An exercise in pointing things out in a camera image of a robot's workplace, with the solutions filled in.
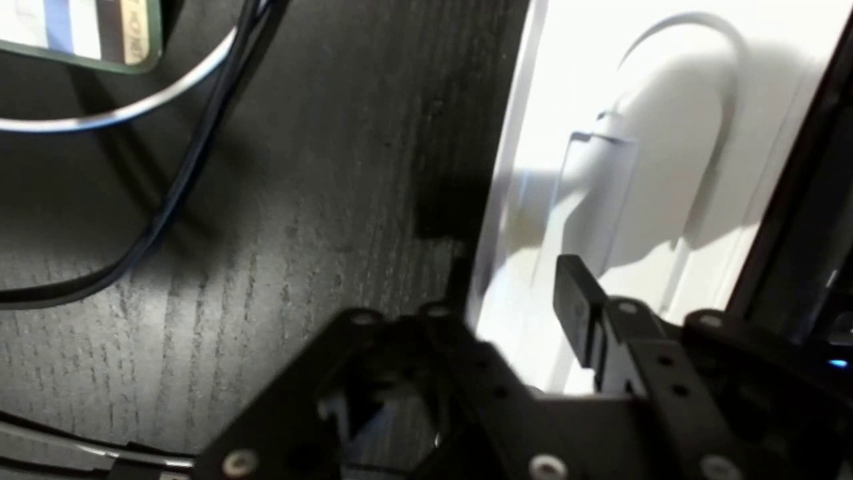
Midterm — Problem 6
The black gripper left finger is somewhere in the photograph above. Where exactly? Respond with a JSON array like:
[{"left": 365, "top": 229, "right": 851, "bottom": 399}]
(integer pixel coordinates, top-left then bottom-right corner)
[{"left": 193, "top": 309, "right": 570, "bottom": 480}]

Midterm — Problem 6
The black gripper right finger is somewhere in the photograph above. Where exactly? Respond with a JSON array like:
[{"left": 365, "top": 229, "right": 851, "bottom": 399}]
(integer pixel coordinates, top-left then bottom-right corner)
[{"left": 551, "top": 256, "right": 853, "bottom": 480}]

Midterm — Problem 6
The long white box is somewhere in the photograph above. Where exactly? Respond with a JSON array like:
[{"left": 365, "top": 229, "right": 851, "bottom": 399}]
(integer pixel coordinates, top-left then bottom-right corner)
[{"left": 467, "top": 0, "right": 853, "bottom": 395}]

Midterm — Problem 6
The striped booklet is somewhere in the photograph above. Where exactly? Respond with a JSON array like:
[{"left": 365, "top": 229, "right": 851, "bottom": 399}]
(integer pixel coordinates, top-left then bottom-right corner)
[{"left": 0, "top": 0, "right": 166, "bottom": 75}]

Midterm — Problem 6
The white cable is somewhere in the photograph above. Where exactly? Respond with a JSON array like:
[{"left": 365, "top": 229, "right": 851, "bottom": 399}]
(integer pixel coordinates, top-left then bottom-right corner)
[{"left": 0, "top": 23, "right": 247, "bottom": 139}]

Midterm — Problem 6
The black cable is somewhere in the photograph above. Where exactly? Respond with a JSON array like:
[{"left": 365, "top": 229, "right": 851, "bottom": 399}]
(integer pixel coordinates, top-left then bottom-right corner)
[{"left": 0, "top": 0, "right": 291, "bottom": 313}]

